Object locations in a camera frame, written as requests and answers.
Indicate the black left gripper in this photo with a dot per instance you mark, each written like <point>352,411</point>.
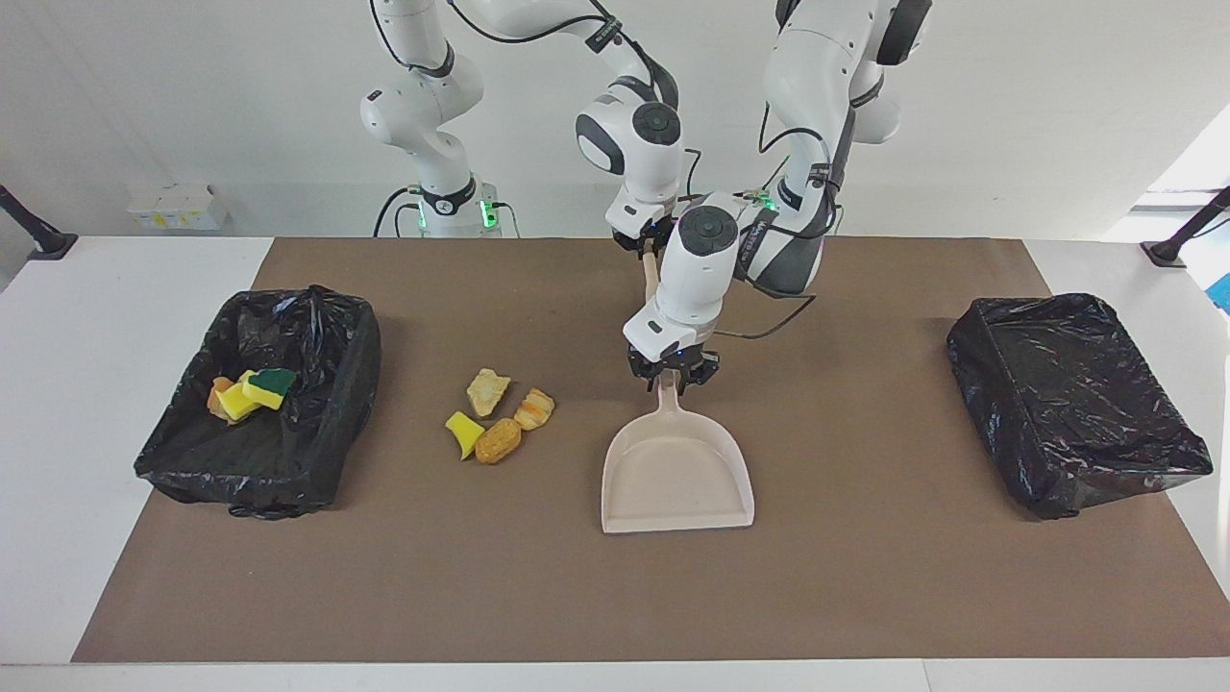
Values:
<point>673,362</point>

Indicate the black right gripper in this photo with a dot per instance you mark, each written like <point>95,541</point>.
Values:
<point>646,235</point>

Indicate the beige hand brush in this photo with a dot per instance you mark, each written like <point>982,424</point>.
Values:
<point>651,279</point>

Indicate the beige plastic dustpan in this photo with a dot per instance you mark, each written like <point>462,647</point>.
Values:
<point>677,481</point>

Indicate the orange striped croissant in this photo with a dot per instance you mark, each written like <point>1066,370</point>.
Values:
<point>534,409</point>

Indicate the pale beige bread chunk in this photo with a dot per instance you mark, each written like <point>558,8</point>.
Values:
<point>488,392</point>

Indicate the brown oval bread roll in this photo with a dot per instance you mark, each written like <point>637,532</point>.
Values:
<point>498,442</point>

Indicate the yellow green sponge piece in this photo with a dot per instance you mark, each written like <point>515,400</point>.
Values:
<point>465,434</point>
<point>271,386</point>
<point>235,404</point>

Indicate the beige orange bread slice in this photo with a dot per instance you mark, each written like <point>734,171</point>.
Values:
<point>218,399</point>

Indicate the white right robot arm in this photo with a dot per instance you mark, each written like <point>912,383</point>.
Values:
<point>423,106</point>

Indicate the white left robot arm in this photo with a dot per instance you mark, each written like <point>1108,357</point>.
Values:
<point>706,269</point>

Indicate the bin with smooth black bag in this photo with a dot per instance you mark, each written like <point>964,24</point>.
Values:
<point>1067,404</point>

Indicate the bin with knotted black bag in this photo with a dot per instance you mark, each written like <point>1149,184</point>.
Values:
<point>288,461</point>

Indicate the brown table mat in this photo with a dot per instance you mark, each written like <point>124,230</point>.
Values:
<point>480,596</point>

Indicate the black pole stand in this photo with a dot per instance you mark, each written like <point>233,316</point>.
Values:
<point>1177,245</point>
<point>43,240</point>

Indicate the blue box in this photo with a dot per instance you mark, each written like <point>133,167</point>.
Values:
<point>1222,293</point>

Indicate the white wall socket boxes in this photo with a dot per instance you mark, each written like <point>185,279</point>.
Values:
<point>178,207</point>

